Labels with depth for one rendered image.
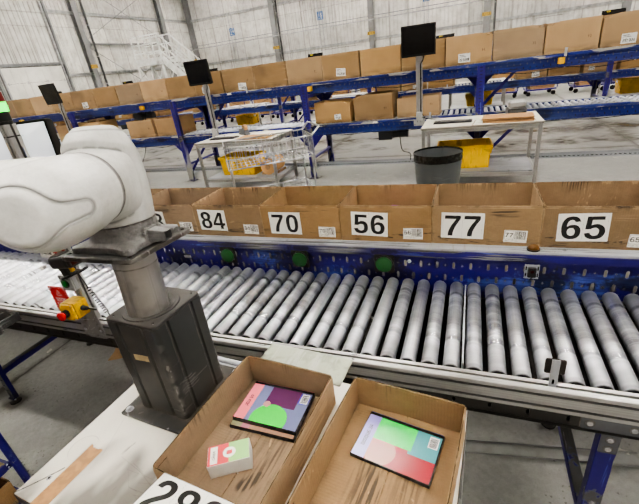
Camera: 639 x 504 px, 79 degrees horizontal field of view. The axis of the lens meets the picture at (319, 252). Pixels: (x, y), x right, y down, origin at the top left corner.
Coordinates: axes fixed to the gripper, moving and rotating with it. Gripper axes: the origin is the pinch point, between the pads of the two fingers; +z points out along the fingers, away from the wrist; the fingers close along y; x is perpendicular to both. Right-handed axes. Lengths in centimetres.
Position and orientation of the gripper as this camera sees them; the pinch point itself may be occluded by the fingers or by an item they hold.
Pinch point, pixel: (4, 319)
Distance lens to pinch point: 172.8
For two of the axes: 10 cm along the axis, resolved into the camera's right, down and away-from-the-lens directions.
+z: 3.4, -4.5, 8.3
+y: -9.3, -0.5, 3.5
